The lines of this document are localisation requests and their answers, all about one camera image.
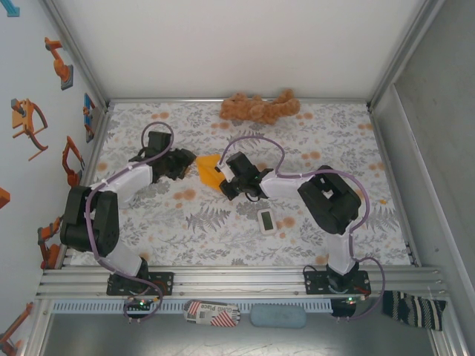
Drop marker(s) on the aluminium frame post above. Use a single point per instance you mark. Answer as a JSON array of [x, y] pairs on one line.
[[80, 55], [402, 55]]

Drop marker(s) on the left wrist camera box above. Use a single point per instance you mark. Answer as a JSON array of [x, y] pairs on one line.
[[157, 141]]

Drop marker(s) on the white digital timer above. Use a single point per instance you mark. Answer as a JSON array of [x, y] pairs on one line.
[[266, 220]]

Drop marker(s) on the wide aluminium frame rail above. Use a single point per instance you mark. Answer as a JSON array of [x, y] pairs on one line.
[[237, 283]]

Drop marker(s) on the black white striped sock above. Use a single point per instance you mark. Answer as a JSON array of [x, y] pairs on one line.
[[415, 309]]

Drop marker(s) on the orange block wall sticker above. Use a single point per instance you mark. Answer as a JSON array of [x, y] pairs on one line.
[[3, 198]]

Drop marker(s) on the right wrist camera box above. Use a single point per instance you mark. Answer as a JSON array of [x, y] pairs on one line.
[[241, 163]]

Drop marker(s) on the floral patterned table mat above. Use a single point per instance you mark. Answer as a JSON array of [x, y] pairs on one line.
[[222, 244]]

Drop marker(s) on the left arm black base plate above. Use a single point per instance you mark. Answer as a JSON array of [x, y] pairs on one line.
[[163, 283]]

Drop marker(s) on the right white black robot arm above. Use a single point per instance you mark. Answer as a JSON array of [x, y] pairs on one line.
[[326, 207]]

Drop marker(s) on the orange gripper claw wall sticker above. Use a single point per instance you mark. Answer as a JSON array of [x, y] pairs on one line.
[[22, 118]]

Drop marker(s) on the brown teddy bear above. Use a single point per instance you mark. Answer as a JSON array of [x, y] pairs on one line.
[[256, 109]]

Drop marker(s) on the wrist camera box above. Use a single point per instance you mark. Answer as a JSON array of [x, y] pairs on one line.
[[241, 163], [157, 141]]

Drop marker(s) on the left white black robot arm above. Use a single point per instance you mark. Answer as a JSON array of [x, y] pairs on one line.
[[74, 230]]

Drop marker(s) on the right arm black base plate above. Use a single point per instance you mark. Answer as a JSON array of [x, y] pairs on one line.
[[315, 283]]

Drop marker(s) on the aluminium side frame rail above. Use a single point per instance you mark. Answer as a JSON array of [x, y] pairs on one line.
[[383, 141], [86, 178]]

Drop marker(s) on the red white printed package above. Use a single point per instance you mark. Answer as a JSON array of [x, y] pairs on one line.
[[211, 314]]

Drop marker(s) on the grey blue sponge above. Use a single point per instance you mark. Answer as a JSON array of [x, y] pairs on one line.
[[278, 316]]

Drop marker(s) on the blue orange wall sticker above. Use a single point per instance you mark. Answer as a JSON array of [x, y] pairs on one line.
[[89, 115]]

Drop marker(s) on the thin aluminium frame rail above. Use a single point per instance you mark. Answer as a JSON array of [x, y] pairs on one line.
[[167, 100]]

